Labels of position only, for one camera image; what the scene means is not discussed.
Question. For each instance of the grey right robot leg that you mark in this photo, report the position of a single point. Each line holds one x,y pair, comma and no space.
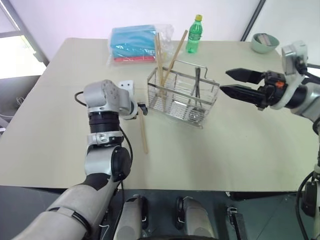
197,220

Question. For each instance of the grey robot leg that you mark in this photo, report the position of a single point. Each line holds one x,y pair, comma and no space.
131,220
197,220

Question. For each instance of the pale flat sticks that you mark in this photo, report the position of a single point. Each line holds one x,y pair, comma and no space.
265,39

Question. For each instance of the wooden chopstick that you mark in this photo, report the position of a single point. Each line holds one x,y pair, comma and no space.
177,51
157,55
144,135
161,65

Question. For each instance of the pale green bowl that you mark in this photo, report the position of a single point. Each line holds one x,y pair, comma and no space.
260,47

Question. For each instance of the grey left robot leg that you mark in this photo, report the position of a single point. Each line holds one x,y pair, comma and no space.
131,220

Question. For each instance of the clear plastic bag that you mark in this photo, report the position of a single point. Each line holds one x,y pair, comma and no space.
166,37

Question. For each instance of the green plastic bottle yellow cap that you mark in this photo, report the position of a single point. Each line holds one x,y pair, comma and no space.
193,37

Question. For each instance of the red folded cloth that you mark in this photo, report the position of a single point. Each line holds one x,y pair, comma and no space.
135,59

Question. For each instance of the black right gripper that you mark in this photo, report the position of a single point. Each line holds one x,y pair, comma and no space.
271,92

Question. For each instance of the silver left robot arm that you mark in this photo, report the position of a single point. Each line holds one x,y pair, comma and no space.
100,95

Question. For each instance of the teal folded cloth stack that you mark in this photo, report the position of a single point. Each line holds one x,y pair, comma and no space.
132,40

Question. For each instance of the black slanted post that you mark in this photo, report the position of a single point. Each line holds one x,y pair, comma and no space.
253,20

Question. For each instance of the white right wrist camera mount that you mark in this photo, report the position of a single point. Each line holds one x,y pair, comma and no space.
291,82

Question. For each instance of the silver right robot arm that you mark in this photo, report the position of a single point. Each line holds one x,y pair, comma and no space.
311,100

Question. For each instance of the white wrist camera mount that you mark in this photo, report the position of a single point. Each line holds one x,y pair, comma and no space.
291,82
127,84

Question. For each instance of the grey window frame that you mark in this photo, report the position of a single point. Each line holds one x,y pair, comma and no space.
27,32

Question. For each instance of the metal spoon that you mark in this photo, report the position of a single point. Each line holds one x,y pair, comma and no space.
197,85

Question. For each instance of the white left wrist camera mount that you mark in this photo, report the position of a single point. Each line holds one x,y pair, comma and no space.
127,84

